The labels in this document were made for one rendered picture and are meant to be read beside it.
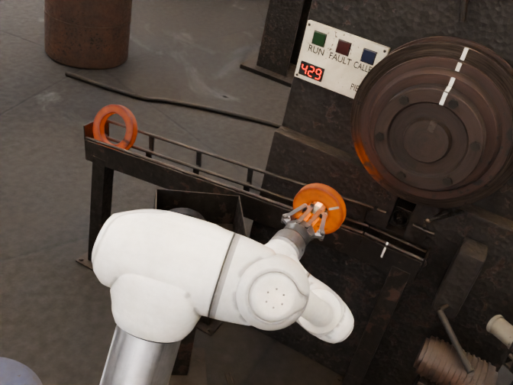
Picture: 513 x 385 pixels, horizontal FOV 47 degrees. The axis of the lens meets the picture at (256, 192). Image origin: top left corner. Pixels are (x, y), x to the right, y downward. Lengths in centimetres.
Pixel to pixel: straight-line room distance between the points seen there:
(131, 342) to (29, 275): 171
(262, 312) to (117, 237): 23
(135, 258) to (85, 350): 148
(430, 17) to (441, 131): 35
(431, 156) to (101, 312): 143
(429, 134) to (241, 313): 90
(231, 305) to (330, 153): 114
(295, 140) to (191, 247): 115
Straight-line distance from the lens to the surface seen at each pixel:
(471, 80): 159
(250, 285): 80
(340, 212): 166
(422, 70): 160
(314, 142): 195
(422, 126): 158
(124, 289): 86
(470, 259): 182
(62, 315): 242
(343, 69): 184
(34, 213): 290
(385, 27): 179
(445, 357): 188
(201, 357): 230
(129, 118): 224
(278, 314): 81
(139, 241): 84
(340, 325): 142
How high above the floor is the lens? 176
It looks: 33 degrees down
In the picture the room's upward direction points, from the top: 13 degrees clockwise
